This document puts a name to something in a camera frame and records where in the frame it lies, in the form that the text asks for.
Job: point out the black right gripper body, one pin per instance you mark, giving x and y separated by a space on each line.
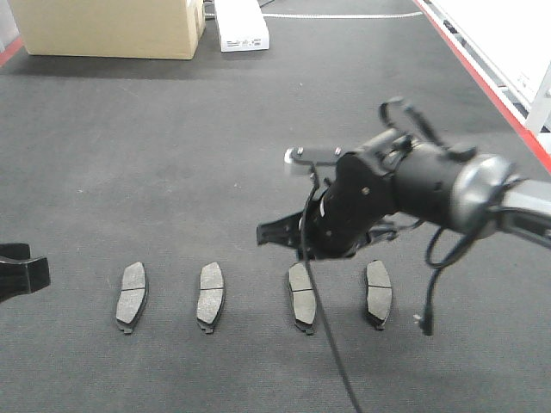
390 173

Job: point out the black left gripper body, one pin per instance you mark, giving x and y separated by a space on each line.
20 273

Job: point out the dark brake pad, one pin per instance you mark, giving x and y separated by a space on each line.
379 295
303 301
211 297
132 298

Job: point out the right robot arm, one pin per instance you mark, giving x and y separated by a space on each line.
454 187

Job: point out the white flat box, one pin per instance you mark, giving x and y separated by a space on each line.
241 26

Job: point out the cardboard box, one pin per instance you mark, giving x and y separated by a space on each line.
110 29

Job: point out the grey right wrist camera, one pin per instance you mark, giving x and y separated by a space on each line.
295 164

